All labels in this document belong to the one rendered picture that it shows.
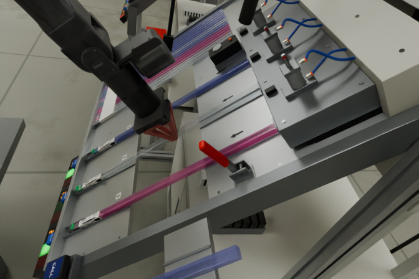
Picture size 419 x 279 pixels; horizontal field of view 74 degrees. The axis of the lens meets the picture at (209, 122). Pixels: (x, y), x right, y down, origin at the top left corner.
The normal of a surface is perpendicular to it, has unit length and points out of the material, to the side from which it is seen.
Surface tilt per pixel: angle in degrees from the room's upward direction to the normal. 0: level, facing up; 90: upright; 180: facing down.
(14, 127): 0
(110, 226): 45
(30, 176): 0
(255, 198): 90
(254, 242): 0
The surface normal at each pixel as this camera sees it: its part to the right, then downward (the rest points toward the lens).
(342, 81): -0.53, -0.59
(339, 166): 0.11, 0.66
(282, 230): 0.22, -0.74
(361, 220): -0.97, -0.09
